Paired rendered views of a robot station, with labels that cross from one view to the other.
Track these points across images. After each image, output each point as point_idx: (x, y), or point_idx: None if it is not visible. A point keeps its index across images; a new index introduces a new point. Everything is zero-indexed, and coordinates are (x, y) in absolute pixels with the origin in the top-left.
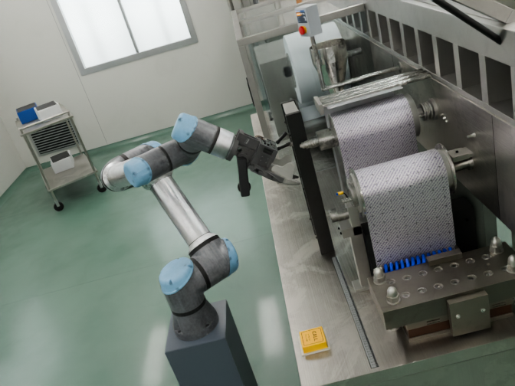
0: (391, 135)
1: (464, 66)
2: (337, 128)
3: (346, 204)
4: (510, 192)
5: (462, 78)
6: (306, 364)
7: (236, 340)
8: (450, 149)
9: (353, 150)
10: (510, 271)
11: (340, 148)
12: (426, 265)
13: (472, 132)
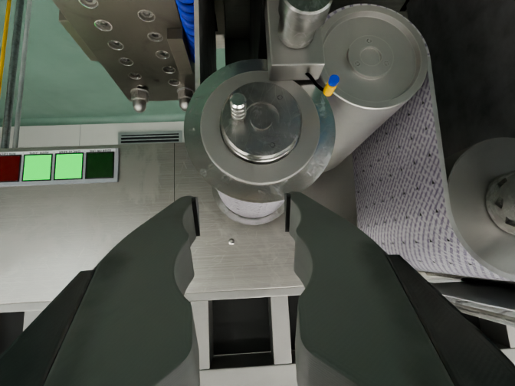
0: (374, 209)
1: (271, 328)
2: (466, 255)
3: (301, 60)
4: (141, 199)
5: (270, 312)
6: None
7: None
8: (324, 178)
9: (419, 182)
10: (133, 90)
11: (443, 191)
12: (172, 26)
13: (238, 243)
